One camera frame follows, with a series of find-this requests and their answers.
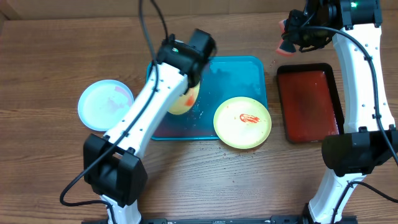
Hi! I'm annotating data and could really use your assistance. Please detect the red and black sponge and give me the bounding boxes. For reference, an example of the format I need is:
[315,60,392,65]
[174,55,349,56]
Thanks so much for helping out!
[275,20,296,57]

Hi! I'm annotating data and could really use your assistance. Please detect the green plate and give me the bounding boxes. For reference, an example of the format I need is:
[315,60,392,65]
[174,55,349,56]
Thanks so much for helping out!
[169,83,200,115]
[213,96,272,149]

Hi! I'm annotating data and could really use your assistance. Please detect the light blue plate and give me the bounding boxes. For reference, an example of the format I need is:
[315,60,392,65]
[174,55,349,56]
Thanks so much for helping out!
[77,80,134,132]

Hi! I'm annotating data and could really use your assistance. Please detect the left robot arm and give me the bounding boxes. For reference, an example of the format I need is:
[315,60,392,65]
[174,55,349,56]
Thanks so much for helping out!
[83,29,216,223]

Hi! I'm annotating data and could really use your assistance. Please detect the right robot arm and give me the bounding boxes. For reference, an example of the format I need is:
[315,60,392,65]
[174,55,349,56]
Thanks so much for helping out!
[280,0,397,223]

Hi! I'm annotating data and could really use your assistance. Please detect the teal plastic tray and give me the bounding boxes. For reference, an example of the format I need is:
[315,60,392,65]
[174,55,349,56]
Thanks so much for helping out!
[152,55,268,141]

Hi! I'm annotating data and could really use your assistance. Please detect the black tray with red liquid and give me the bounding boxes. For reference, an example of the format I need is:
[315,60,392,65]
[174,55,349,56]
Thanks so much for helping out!
[276,63,345,144]

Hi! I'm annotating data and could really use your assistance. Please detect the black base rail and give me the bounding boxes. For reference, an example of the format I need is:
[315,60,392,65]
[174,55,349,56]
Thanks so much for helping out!
[136,215,358,224]

